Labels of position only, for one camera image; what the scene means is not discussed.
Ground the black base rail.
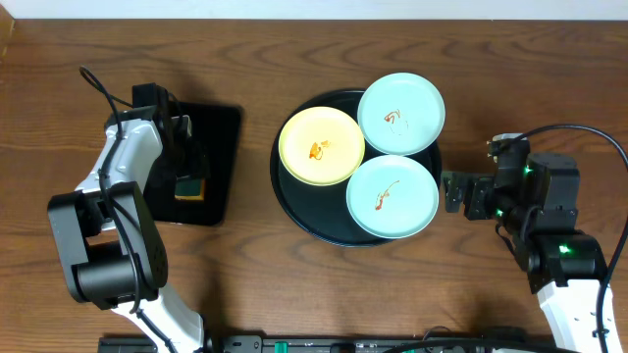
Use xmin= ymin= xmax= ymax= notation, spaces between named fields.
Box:
xmin=96 ymin=327 xmax=555 ymax=353

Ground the light blue plate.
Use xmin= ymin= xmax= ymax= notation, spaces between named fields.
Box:
xmin=346 ymin=155 xmax=440 ymax=239
xmin=357 ymin=73 xmax=445 ymax=156

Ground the black rectangular tray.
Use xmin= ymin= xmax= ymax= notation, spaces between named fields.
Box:
xmin=143 ymin=102 xmax=242 ymax=226

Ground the yellow green scrub sponge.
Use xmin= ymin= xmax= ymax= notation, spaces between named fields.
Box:
xmin=175 ymin=178 xmax=205 ymax=201

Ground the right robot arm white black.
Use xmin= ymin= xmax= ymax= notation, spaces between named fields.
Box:
xmin=442 ymin=151 xmax=622 ymax=352

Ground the yellow plate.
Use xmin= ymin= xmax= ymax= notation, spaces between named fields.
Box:
xmin=279 ymin=106 xmax=365 ymax=186

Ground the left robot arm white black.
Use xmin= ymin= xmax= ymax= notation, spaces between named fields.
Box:
xmin=47 ymin=94 xmax=206 ymax=352

